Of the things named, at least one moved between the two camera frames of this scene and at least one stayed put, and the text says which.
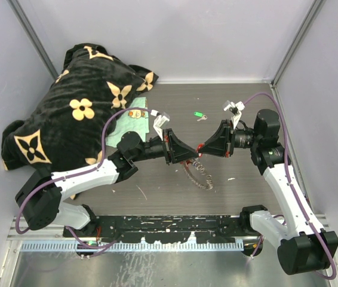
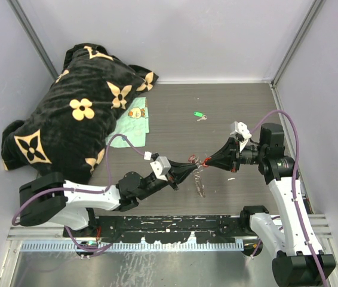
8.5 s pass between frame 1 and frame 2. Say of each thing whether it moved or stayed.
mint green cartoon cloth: stayed
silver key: stayed
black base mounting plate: stayed
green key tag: stayed
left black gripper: moved
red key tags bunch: moved
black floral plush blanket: stayed
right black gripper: moved
